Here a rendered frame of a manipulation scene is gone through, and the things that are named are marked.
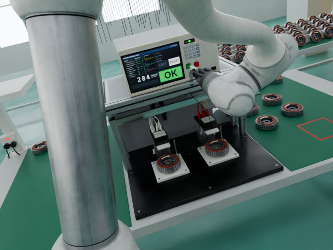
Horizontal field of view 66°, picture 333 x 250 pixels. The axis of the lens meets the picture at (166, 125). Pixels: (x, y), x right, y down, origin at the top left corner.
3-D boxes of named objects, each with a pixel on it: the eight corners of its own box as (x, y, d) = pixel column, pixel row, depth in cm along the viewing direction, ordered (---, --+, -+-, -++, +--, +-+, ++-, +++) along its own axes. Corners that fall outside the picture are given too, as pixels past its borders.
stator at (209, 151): (233, 153, 118) (233, 147, 116) (210, 160, 116) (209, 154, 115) (223, 142, 127) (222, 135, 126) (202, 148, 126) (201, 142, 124)
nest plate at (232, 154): (239, 156, 117) (239, 154, 116) (208, 166, 115) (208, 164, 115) (225, 141, 130) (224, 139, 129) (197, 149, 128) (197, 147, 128)
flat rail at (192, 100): (241, 90, 122) (240, 84, 120) (114, 127, 114) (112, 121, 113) (239, 89, 123) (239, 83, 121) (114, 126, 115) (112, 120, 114)
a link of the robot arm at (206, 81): (233, 97, 87) (226, 92, 92) (231, 72, 83) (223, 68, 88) (208, 104, 86) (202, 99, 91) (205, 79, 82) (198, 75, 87)
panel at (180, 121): (233, 119, 147) (229, 69, 133) (122, 154, 139) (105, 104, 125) (232, 118, 148) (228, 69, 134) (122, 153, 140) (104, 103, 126)
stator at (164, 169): (185, 167, 116) (183, 161, 114) (162, 177, 113) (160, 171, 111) (175, 156, 125) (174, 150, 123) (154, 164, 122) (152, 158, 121)
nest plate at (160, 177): (190, 172, 114) (189, 170, 113) (157, 183, 112) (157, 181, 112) (180, 155, 127) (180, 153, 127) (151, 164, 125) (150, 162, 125)
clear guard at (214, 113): (270, 111, 100) (270, 97, 97) (213, 129, 97) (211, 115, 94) (232, 87, 128) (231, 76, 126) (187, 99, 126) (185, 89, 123)
